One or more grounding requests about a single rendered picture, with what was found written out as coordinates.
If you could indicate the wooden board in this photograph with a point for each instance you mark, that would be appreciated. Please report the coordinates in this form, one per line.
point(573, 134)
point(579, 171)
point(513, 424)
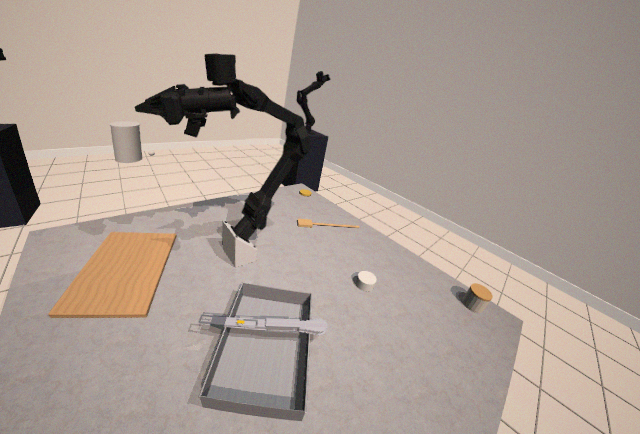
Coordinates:
point(119, 280)

